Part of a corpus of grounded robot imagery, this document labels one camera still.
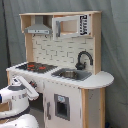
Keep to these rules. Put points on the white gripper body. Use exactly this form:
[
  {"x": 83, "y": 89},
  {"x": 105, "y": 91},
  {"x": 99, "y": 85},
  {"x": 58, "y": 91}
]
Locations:
[{"x": 31, "y": 92}]

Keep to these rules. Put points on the white toy microwave door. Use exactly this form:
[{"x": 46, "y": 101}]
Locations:
[{"x": 71, "y": 26}]

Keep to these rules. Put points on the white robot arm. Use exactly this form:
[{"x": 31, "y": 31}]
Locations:
[{"x": 18, "y": 94}]

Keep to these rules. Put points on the wooden toy kitchen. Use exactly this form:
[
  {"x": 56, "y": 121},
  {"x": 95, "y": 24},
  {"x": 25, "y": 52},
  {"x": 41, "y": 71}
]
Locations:
[{"x": 63, "y": 53}]

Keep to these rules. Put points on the right stove knob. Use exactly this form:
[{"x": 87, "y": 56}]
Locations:
[{"x": 33, "y": 84}]

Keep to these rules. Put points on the black toy stovetop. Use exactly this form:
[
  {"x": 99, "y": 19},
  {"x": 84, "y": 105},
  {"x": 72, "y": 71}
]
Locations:
[{"x": 36, "y": 67}]

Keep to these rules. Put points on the white dishwasher door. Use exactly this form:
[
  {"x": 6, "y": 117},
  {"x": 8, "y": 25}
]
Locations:
[{"x": 62, "y": 105}]

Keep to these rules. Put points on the metal toy sink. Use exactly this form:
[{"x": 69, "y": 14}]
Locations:
[{"x": 72, "y": 74}]

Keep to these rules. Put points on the grey range hood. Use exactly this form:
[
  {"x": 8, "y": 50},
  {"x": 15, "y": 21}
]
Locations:
[{"x": 39, "y": 27}]

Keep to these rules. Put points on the black toy faucet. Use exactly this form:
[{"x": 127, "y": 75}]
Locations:
[{"x": 80, "y": 65}]

